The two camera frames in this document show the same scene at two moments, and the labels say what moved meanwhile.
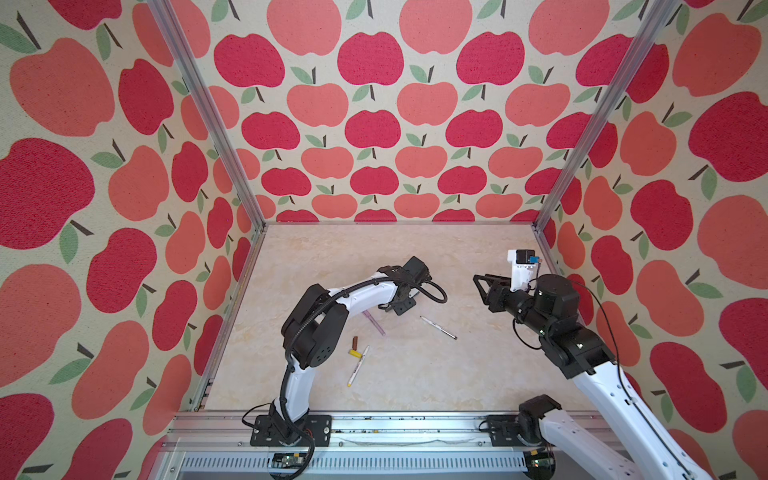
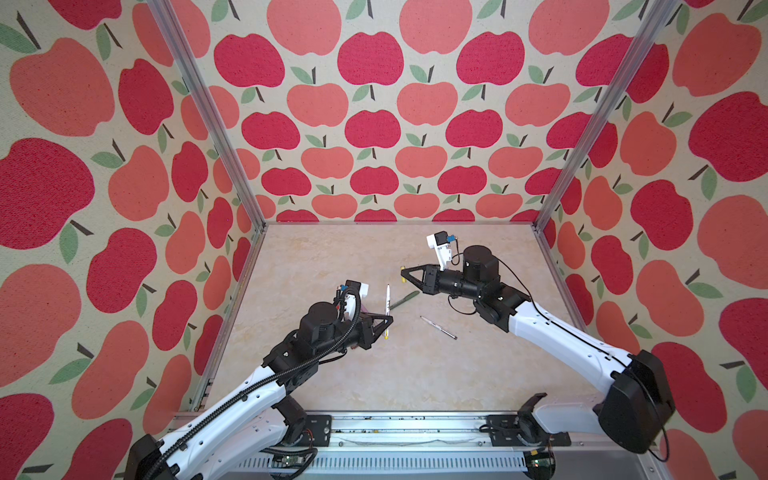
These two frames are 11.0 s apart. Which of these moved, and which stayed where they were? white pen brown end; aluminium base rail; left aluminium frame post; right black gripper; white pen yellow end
Moved: white pen yellow end; right black gripper
Stayed: aluminium base rail; left aluminium frame post; white pen brown end
